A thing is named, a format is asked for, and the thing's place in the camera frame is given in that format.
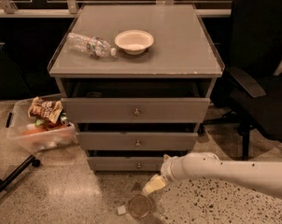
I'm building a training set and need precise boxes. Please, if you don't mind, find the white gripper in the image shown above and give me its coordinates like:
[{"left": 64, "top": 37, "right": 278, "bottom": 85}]
[{"left": 142, "top": 154, "right": 178, "bottom": 195}]

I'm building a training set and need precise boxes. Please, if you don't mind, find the grey bottom drawer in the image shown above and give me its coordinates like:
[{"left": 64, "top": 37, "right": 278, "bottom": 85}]
[{"left": 86, "top": 149, "right": 190, "bottom": 173}]

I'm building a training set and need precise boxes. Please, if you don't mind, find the grey drawer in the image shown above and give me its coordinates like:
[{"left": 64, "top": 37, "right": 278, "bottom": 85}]
[
  {"left": 86, "top": 149, "right": 190, "bottom": 173},
  {"left": 78, "top": 123, "right": 198, "bottom": 151},
  {"left": 60, "top": 80, "right": 211, "bottom": 124}
]

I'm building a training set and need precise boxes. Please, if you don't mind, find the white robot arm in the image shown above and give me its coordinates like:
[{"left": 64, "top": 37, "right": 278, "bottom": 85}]
[{"left": 143, "top": 152, "right": 282, "bottom": 201}]

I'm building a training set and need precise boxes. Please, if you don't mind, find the grey middle drawer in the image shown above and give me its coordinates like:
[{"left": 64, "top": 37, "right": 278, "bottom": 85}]
[{"left": 78, "top": 123, "right": 198, "bottom": 151}]

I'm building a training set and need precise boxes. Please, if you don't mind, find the grey drawer cabinet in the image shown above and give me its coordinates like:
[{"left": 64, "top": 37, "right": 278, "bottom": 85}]
[{"left": 47, "top": 4, "right": 225, "bottom": 174}]

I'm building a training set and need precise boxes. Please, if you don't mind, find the grey top drawer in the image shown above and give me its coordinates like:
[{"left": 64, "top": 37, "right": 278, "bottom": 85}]
[{"left": 60, "top": 80, "right": 211, "bottom": 124}]

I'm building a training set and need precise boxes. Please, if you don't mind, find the round floor drain cover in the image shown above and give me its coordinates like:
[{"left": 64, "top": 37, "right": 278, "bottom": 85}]
[{"left": 128, "top": 194, "right": 151, "bottom": 219}]

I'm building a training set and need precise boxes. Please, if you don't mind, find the small white paper scrap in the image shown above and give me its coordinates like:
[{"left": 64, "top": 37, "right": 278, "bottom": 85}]
[{"left": 117, "top": 205, "right": 126, "bottom": 216}]

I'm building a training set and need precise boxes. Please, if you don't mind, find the green soda can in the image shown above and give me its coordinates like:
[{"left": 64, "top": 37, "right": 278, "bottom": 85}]
[{"left": 60, "top": 112, "right": 69, "bottom": 125}]

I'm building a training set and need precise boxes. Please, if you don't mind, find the black office chair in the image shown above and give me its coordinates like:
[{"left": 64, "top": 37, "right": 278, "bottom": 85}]
[{"left": 211, "top": 0, "right": 282, "bottom": 159}]

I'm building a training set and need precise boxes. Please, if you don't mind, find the brown snack bag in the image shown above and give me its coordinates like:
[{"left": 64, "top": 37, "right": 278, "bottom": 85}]
[{"left": 28, "top": 97, "right": 63, "bottom": 123}]

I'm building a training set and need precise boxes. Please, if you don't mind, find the clear plastic storage bin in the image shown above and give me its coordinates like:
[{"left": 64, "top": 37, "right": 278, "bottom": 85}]
[{"left": 7, "top": 99, "right": 78, "bottom": 154}]

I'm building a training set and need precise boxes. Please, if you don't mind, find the white paper bowl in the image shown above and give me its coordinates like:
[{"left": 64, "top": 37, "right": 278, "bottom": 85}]
[{"left": 115, "top": 30, "right": 154, "bottom": 55}]

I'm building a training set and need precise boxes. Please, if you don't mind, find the clear plastic water bottle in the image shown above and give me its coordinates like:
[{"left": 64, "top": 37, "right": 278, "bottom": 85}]
[{"left": 66, "top": 33, "right": 117, "bottom": 58}]

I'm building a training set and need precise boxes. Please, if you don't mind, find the black rolling stand leg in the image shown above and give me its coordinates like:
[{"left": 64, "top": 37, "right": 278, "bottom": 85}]
[{"left": 0, "top": 155, "right": 40, "bottom": 193}]

